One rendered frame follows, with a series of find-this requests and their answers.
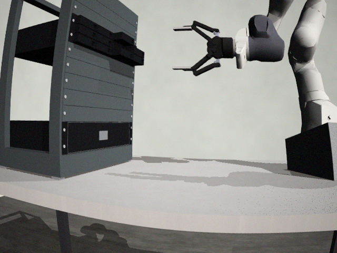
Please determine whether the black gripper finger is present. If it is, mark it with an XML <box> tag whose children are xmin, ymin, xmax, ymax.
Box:
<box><xmin>173</xmin><ymin>21</ymin><xmax>220</xmax><ymax>45</ymax></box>
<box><xmin>172</xmin><ymin>48</ymin><xmax>221</xmax><ymax>76</ymax></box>

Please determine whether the dark grey server rack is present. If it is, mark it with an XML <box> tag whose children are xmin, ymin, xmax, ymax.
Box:
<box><xmin>0</xmin><ymin>0</ymin><xmax>144</xmax><ymax>180</ymax></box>

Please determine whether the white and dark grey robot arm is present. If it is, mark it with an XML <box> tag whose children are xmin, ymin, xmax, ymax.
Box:
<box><xmin>233</xmin><ymin>0</ymin><xmax>337</xmax><ymax>133</ymax></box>

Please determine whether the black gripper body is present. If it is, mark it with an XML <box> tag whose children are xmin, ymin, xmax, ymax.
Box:
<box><xmin>207</xmin><ymin>36</ymin><xmax>234</xmax><ymax>59</ymax></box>

